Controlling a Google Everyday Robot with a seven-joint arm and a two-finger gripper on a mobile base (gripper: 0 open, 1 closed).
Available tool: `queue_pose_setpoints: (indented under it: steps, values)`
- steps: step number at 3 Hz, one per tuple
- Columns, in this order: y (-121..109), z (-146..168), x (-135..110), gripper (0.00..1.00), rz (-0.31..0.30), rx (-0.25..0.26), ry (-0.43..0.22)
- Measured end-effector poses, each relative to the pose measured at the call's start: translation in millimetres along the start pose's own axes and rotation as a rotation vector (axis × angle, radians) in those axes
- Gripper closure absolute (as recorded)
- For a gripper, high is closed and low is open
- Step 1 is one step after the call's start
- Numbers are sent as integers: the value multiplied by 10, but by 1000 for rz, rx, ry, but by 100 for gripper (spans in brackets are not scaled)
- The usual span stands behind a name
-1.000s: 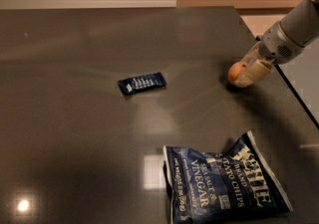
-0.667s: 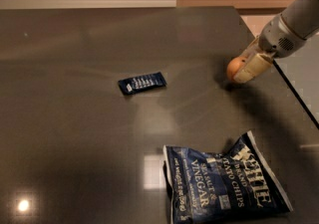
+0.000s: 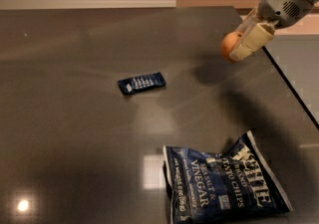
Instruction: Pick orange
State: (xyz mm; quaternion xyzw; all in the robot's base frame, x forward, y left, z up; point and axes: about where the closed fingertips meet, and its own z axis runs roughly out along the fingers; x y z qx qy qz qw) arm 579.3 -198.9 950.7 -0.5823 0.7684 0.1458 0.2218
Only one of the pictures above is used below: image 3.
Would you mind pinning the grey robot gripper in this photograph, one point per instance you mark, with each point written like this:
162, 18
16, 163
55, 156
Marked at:
278, 4

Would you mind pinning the orange fruit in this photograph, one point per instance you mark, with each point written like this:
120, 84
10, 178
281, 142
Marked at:
228, 43

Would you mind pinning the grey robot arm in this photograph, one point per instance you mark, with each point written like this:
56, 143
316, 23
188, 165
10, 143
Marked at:
259, 27

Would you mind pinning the small dark blue snack packet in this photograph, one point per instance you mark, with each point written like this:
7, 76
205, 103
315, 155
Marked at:
138, 84

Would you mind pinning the blue Kettle chips bag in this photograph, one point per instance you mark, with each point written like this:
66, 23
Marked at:
207, 187

